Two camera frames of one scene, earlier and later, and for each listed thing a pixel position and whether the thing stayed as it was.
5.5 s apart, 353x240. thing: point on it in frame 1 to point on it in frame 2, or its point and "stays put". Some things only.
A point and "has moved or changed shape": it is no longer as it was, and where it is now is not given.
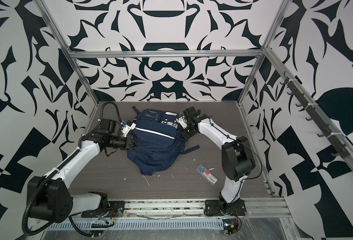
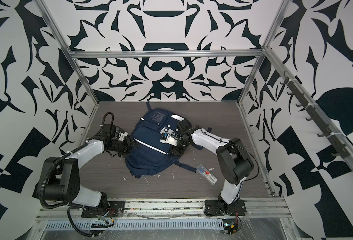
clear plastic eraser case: x=207 y=174 stays put
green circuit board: x=229 y=226 stays put
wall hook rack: x=306 y=103 stays put
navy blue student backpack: x=159 y=141 has moved or changed shape
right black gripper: x=187 y=135 to x=176 y=151
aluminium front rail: x=272 y=209 stays put
